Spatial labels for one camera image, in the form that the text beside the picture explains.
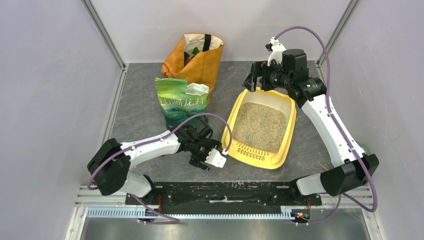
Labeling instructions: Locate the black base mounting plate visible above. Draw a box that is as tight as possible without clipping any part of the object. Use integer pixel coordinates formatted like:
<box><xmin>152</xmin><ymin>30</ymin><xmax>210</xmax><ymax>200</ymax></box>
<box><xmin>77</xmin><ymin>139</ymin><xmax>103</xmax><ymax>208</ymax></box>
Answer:
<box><xmin>141</xmin><ymin>181</ymin><xmax>322</xmax><ymax>215</ymax></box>

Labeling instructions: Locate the yellow litter box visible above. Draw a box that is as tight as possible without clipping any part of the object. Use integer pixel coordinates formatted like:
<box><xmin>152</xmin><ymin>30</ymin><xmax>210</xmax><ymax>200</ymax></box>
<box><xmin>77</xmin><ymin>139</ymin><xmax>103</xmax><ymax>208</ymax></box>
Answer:
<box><xmin>221</xmin><ymin>88</ymin><xmax>297</xmax><ymax>170</ymax></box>

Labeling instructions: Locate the orange paper shopping bag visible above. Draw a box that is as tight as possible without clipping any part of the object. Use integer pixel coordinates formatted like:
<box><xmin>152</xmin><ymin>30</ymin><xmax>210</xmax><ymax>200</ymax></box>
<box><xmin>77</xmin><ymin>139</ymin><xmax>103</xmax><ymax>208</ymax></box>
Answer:
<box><xmin>161</xmin><ymin>33</ymin><xmax>225</xmax><ymax>93</ymax></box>

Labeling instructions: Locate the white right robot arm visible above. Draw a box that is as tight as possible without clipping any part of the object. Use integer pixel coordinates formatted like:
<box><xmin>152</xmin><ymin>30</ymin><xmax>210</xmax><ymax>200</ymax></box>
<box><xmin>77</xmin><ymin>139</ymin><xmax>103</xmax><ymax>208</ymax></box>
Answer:
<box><xmin>243</xmin><ymin>49</ymin><xmax>380</xmax><ymax>205</ymax></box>

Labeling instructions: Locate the green netted melon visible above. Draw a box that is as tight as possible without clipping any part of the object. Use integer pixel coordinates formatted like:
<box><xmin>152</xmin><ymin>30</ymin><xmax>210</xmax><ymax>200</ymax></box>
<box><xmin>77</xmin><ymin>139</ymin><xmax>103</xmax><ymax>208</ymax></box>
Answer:
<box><xmin>316</xmin><ymin>142</ymin><xmax>371</xmax><ymax>171</ymax></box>

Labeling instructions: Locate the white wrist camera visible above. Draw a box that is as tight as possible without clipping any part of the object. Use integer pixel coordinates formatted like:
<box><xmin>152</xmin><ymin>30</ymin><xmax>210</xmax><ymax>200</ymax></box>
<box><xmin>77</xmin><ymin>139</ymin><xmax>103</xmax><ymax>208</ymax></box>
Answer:
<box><xmin>265</xmin><ymin>37</ymin><xmax>286</xmax><ymax>67</ymax></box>
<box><xmin>205</xmin><ymin>148</ymin><xmax>227</xmax><ymax>168</ymax></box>

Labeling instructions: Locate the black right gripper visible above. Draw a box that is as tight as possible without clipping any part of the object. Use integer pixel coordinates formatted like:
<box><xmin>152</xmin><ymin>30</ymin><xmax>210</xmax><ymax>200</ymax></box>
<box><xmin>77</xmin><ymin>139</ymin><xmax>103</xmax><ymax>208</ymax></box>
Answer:
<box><xmin>242</xmin><ymin>58</ymin><xmax>293</xmax><ymax>92</ymax></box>

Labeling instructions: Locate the aluminium slotted rail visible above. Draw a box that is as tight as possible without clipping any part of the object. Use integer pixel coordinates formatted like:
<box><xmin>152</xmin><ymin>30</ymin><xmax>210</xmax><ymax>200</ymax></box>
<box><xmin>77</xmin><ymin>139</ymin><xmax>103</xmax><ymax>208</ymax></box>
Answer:
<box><xmin>86</xmin><ymin>204</ymin><xmax>312</xmax><ymax>220</ymax></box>

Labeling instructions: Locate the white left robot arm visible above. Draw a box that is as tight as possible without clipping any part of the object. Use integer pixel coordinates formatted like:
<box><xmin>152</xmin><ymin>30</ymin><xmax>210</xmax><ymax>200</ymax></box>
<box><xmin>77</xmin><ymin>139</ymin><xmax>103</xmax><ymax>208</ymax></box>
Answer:
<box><xmin>87</xmin><ymin>121</ymin><xmax>226</xmax><ymax>204</ymax></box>

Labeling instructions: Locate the green cat litter bag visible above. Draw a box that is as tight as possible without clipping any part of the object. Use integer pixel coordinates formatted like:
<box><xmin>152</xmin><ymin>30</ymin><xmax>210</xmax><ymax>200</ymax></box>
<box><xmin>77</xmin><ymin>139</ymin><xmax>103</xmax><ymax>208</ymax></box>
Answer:
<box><xmin>154</xmin><ymin>78</ymin><xmax>210</xmax><ymax>130</ymax></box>

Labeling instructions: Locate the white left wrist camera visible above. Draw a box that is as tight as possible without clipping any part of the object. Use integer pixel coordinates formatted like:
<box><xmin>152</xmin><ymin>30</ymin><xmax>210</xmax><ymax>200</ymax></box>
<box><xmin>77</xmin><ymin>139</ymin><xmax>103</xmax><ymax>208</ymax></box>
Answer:
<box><xmin>205</xmin><ymin>148</ymin><xmax>227</xmax><ymax>168</ymax></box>

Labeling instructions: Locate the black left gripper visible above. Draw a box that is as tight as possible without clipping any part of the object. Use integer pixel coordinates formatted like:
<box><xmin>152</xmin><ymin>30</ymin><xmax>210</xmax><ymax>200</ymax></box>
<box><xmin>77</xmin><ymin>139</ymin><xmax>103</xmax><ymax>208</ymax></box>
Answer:
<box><xmin>189</xmin><ymin>138</ymin><xmax>222</xmax><ymax>171</ymax></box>

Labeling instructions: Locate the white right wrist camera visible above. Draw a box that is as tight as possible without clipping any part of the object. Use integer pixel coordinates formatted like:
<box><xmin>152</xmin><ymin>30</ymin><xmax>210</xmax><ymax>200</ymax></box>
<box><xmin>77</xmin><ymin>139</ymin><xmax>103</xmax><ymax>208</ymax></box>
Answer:
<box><xmin>265</xmin><ymin>37</ymin><xmax>286</xmax><ymax>67</ymax></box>

